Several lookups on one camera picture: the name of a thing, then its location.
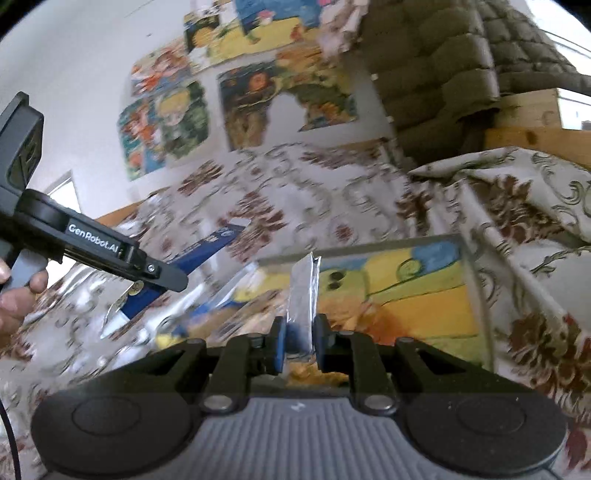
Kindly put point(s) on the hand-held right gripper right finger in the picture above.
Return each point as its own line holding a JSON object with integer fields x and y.
{"x": 318, "y": 341}

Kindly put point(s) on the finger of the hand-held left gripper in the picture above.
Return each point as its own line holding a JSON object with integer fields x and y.
{"x": 164, "y": 274}

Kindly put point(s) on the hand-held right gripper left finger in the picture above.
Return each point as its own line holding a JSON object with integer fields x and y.
{"x": 277, "y": 350}

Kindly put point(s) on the blue snack packet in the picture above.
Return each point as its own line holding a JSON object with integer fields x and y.
{"x": 194, "y": 261}

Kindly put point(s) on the clear plastic snack packet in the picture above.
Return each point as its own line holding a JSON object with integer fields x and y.
{"x": 302, "y": 295}

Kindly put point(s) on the grey box with cartoon lining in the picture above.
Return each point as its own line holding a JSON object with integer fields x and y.
{"x": 415, "y": 295}

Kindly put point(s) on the person's left hand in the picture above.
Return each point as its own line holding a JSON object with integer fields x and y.
{"x": 18, "y": 307}

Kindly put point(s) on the floral blanket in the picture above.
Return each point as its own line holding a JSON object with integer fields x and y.
{"x": 300, "y": 194}

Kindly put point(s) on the brown quilted jacket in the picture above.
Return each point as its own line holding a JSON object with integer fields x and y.
{"x": 438, "y": 69}

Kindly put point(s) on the pink floral cloth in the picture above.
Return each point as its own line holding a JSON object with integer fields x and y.
{"x": 341, "y": 27}

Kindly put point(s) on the white cabinet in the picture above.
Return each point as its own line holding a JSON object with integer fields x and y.
{"x": 575, "y": 108}

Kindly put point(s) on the white window frame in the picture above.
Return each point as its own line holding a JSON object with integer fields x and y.
{"x": 64, "y": 184}

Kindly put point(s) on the green cartoon wall poster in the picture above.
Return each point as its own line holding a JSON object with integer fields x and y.
{"x": 161, "y": 129}

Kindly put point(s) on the small orange cartoon wall poster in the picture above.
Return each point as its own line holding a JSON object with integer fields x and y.
{"x": 159, "y": 67}

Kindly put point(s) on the torn brown cartoon wall poster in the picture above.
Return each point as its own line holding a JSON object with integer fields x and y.
{"x": 249, "y": 101}

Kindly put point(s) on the yellow cartoon wall poster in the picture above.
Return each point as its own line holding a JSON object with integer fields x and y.
{"x": 268, "y": 32}

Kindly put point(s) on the wooden bed frame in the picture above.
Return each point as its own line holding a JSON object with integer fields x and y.
{"x": 531, "y": 138}

